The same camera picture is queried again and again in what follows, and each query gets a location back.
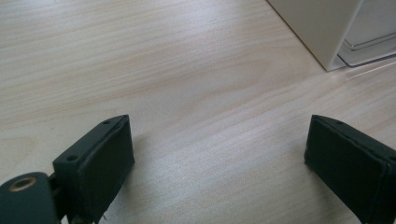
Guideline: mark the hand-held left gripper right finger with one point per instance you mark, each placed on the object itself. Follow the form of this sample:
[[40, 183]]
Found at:
[[351, 161]]

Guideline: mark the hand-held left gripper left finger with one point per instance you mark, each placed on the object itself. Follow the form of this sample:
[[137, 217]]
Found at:
[[96, 165]]

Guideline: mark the clear plastic drawer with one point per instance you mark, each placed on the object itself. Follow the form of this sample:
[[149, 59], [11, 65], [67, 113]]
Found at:
[[370, 40]]

